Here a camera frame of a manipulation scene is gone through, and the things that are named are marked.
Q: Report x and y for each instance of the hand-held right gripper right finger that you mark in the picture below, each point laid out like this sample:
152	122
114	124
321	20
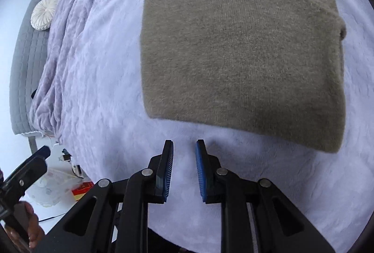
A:
201	174

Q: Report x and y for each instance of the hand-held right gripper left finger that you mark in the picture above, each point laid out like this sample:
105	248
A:
167	174

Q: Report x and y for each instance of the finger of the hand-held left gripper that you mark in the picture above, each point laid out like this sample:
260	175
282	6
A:
32	168
43	150

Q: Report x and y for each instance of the olive knit sweater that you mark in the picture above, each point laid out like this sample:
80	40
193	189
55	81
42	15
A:
242	45

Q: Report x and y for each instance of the person's left hand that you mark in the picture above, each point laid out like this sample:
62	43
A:
33	226

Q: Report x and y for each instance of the grey bed leg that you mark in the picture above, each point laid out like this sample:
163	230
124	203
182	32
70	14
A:
31	144

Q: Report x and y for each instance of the small black and white device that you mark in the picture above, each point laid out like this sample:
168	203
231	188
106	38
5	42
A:
68	158

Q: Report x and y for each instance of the white plastic bag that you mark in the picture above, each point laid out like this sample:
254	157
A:
52	185

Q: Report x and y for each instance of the red box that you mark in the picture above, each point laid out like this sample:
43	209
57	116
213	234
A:
83	190

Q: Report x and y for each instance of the grey quilted headboard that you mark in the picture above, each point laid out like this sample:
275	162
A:
26	65

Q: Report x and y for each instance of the lavender fleece blanket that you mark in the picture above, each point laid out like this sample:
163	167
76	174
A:
102	80

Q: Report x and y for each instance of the white round pleated cushion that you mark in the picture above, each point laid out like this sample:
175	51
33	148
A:
43	13

